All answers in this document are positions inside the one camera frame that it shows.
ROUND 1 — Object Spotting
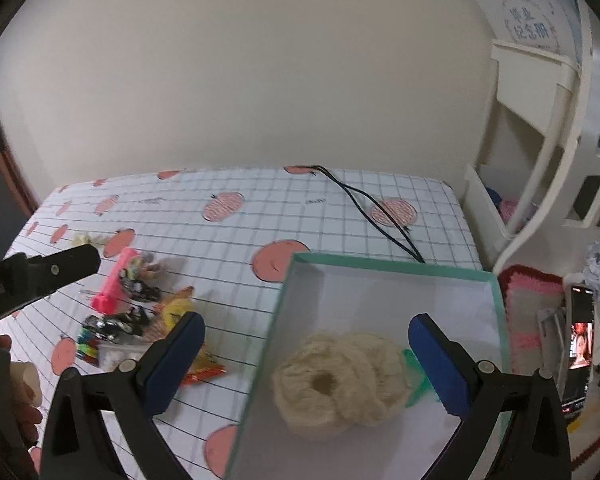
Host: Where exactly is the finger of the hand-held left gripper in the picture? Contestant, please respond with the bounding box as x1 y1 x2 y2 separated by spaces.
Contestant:
0 245 102 323

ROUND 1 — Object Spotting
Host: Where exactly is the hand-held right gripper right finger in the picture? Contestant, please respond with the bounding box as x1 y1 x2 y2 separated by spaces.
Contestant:
408 313 572 480

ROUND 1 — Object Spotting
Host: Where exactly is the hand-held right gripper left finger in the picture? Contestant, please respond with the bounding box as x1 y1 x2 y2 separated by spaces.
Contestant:
39 311 207 480

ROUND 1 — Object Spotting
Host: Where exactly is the yellow red snack packet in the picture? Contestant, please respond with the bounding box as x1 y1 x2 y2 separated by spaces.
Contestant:
147 286 227 387

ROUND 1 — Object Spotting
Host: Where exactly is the pink hair roller clip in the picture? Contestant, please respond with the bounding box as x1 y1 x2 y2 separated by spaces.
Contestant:
91 246 137 312

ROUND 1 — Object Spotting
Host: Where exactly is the black yellow toy robot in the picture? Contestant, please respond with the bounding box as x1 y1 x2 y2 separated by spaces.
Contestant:
119 267 161 303
82 307 151 346

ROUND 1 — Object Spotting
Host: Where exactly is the teal-rimmed white box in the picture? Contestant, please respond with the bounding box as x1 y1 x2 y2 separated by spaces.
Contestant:
223 252 512 480

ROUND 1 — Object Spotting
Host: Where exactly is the person's left hand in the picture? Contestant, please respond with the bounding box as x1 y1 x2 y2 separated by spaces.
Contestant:
0 332 45 448

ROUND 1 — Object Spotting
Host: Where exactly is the green plastic comb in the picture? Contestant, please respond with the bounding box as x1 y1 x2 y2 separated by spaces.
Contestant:
402 349 443 406

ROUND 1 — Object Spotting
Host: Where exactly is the pale yellow fluffy item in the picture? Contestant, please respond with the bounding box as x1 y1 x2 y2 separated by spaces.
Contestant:
72 231 106 248

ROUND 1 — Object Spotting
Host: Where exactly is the cream fluffy scrunchie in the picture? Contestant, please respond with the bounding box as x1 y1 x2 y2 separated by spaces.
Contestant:
350 332 413 426
271 332 381 441

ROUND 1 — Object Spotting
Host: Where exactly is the dark wooden furniture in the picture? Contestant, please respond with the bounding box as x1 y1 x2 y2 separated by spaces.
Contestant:
0 50 41 271

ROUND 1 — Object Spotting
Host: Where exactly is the small colourful toy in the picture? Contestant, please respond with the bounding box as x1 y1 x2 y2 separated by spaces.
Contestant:
130 254 168 281

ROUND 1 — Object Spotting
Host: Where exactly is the pink red crocheted mat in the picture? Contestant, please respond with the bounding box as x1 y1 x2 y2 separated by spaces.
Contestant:
497 264 600 480

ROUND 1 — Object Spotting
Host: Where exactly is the grey phone stand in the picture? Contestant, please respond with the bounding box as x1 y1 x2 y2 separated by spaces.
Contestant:
536 307 568 376

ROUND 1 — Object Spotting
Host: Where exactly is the grid printed tablecloth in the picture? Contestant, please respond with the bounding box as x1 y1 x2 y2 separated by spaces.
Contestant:
0 165 483 480

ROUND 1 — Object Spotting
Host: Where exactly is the smartphone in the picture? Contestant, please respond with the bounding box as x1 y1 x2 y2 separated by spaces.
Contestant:
562 284 597 411

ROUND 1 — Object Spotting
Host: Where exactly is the pink fluffy item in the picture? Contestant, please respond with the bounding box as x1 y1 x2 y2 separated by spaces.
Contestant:
485 187 536 226

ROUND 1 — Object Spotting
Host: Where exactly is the white shelf unit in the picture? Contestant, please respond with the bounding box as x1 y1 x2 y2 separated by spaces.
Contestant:
462 0 600 273

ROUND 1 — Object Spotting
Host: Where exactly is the blue printed board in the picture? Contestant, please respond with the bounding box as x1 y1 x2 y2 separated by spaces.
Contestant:
472 0 581 56

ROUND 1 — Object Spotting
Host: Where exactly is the black cable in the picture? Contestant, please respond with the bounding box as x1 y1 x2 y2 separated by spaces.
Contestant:
307 164 427 264

